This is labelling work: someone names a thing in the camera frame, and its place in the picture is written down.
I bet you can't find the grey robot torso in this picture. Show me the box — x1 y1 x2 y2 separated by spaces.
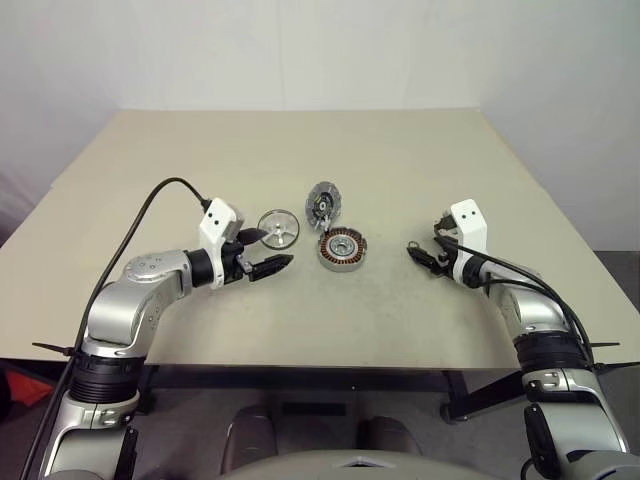
227 438 436 480

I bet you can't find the dark rounded shape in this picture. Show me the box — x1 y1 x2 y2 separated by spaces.
227 405 279 466

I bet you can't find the orange red cloth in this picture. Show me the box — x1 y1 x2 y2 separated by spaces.
9 369 54 401

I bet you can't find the round grey motor lid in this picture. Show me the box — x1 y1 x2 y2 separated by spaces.
304 182 344 232

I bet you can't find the silver spoked rotor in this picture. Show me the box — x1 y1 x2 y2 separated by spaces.
257 208 302 250

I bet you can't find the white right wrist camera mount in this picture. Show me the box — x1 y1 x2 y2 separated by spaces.
448 198 489 281

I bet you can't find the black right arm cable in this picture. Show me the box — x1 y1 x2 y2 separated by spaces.
434 234 599 371

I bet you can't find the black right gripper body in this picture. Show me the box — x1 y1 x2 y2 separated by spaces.
428 233 462 280

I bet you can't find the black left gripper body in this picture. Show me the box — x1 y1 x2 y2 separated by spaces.
221 240 253 288

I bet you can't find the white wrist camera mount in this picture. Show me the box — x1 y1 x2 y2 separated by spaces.
198 196 247 291
448 198 489 281

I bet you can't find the black table frame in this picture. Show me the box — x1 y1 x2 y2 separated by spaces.
134 364 531 426

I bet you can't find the greyish mauve cloth cover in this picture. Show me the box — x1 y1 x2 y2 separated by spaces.
0 172 54 246

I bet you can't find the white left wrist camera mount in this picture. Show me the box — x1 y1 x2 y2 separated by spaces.
198 196 247 291

